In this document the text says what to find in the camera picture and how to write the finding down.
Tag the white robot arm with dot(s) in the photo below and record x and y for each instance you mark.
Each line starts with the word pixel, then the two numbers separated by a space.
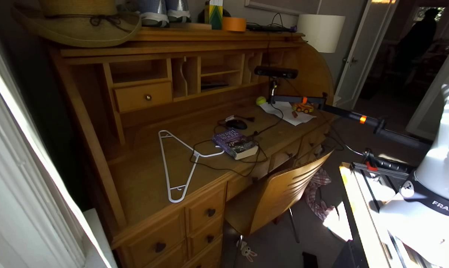
pixel 425 191

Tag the white wire clothes hanger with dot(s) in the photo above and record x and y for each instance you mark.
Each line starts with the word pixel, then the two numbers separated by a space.
pixel 178 161

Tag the tan straw hat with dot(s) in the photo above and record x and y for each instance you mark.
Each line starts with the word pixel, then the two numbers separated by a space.
pixel 79 22

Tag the wooden roll-top desk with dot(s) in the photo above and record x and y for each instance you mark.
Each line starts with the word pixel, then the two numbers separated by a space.
pixel 187 82

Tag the green yellow bottle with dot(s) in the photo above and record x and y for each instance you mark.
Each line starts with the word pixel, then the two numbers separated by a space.
pixel 215 14

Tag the wooden chair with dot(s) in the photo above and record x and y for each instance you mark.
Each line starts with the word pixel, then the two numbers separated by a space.
pixel 265 201

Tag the white lamp shade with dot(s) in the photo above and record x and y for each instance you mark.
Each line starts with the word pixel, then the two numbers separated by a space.
pixel 321 31

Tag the yellow green ball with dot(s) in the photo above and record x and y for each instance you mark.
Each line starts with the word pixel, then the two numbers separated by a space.
pixel 260 100

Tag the orange tape roll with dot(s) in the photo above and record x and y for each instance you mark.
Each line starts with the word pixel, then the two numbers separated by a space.
pixel 233 24

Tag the white door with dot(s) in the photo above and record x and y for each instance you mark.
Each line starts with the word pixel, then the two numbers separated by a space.
pixel 373 24

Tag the white paper sheet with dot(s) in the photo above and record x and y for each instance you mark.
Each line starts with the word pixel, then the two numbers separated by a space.
pixel 284 110

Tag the black computer mouse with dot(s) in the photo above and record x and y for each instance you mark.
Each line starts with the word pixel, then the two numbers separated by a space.
pixel 235 124

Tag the purple paperback book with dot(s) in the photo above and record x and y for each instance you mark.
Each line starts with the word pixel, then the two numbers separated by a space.
pixel 235 145

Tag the grey sneakers pair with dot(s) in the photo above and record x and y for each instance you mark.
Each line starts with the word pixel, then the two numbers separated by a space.
pixel 163 12

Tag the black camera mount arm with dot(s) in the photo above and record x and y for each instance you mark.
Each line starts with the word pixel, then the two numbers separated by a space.
pixel 363 119

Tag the orange toy on desk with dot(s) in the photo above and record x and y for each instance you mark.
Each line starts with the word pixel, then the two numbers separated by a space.
pixel 302 107

